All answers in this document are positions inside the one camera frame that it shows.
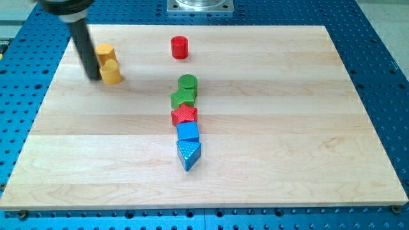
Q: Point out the yellow hexagon block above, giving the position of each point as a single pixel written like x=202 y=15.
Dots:
x=105 y=52

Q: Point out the green star block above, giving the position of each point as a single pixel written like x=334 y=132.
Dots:
x=182 y=96

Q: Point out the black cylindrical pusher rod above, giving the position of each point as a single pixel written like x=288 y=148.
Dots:
x=85 y=49

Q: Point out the light wooden board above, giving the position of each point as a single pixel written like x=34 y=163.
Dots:
x=280 y=124

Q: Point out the blue triangle block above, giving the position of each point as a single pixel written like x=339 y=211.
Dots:
x=188 y=153

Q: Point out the blue perforated metal table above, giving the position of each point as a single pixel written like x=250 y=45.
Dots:
x=34 y=55

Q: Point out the blue cube block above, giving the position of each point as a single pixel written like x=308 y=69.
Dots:
x=188 y=131

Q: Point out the red star block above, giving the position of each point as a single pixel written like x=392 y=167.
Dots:
x=184 y=114

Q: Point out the green cylinder block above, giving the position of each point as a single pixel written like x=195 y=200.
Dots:
x=188 y=81

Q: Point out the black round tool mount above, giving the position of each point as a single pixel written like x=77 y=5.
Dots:
x=67 y=10

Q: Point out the yellow heart block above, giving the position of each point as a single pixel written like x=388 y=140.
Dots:
x=110 y=72

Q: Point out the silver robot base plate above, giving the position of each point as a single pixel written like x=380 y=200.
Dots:
x=200 y=6

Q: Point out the red cylinder block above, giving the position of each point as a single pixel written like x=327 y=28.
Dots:
x=179 y=47

